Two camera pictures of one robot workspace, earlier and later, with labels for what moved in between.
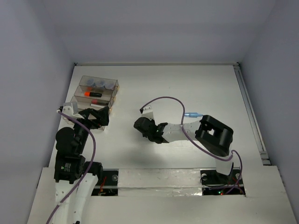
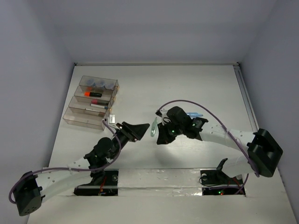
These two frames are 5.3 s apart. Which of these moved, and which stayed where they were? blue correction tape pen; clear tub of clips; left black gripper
Moved: left black gripper
Stayed: blue correction tape pen; clear tub of clips
